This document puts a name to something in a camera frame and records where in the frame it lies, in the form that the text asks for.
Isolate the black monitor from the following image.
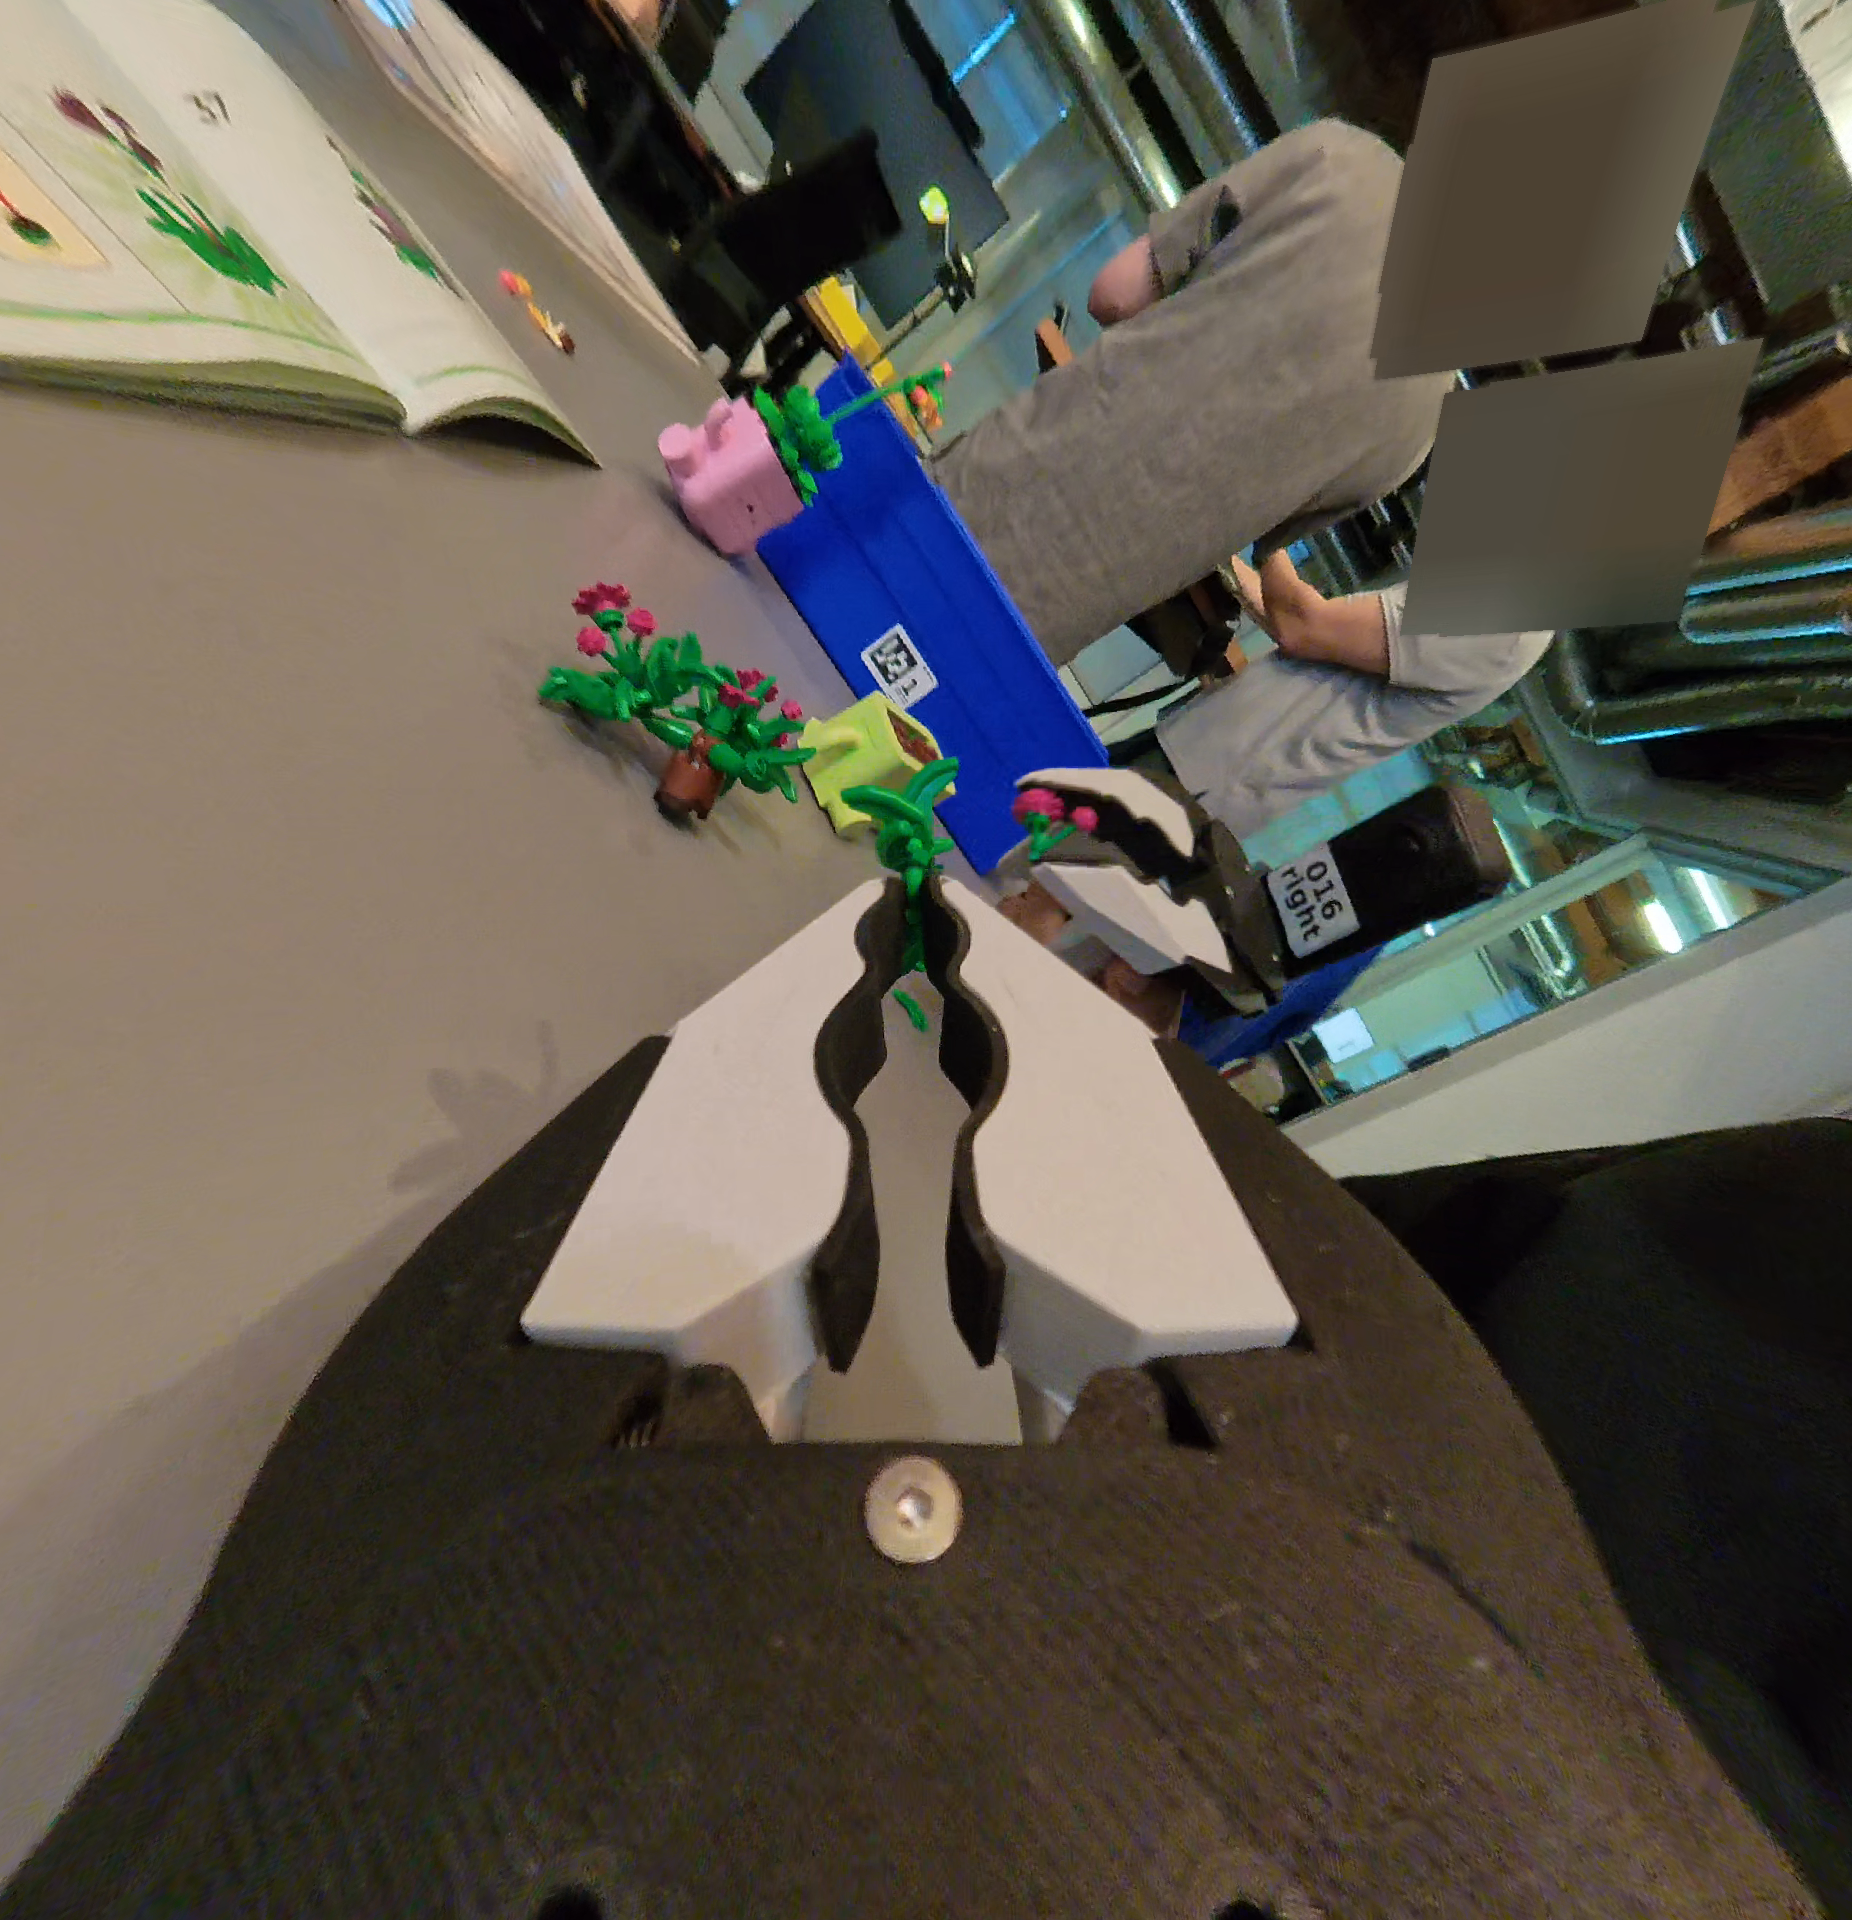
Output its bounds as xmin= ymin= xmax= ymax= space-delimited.
xmin=738 ymin=0 xmax=1011 ymax=309

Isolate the silver ventilation duct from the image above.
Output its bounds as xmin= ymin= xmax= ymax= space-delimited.
xmin=1016 ymin=0 xmax=1273 ymax=212

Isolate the pink toy pot with plant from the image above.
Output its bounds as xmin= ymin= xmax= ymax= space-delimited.
xmin=658 ymin=359 xmax=960 ymax=559

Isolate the yellow-green toy pot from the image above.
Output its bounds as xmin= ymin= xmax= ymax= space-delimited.
xmin=796 ymin=693 xmax=952 ymax=833

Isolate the toy flower plant brown pot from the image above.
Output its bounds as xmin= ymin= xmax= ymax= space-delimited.
xmin=536 ymin=583 xmax=817 ymax=824

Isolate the instruction booklet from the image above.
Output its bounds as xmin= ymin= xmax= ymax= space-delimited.
xmin=0 ymin=0 xmax=705 ymax=469

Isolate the blue plastic bin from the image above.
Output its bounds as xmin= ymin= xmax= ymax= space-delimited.
xmin=755 ymin=352 xmax=1112 ymax=882

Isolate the person's right hand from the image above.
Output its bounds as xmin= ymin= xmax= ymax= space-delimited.
xmin=998 ymin=885 xmax=1187 ymax=1040

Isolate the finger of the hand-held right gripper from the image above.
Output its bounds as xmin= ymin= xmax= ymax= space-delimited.
xmin=1035 ymin=860 xmax=1239 ymax=982
xmin=1016 ymin=766 xmax=1213 ymax=890

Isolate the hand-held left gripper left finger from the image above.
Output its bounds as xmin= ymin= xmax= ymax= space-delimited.
xmin=519 ymin=878 xmax=891 ymax=1447

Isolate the small orange toy flower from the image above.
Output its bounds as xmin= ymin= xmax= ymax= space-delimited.
xmin=498 ymin=267 xmax=580 ymax=359

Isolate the black office chair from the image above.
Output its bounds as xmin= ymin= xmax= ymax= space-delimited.
xmin=663 ymin=128 xmax=905 ymax=383

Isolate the green toy plant stem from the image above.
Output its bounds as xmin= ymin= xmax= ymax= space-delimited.
xmin=839 ymin=756 xmax=961 ymax=1036

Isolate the pink toy flower sprig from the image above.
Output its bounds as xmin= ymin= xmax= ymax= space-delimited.
xmin=1011 ymin=784 xmax=1103 ymax=865

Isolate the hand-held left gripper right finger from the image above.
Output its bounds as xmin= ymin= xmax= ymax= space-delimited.
xmin=932 ymin=878 xmax=1304 ymax=1447

